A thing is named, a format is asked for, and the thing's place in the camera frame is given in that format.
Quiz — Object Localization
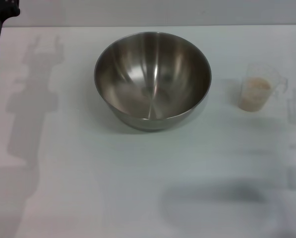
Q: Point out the clear plastic measuring cup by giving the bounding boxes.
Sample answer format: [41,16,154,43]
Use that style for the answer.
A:
[237,62,289,113]

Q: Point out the beige rice grains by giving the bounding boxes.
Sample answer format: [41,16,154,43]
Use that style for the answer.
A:
[238,76,273,112]

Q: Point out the stainless steel mixing bowl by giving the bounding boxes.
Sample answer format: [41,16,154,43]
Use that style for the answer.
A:
[93,31,212,132]

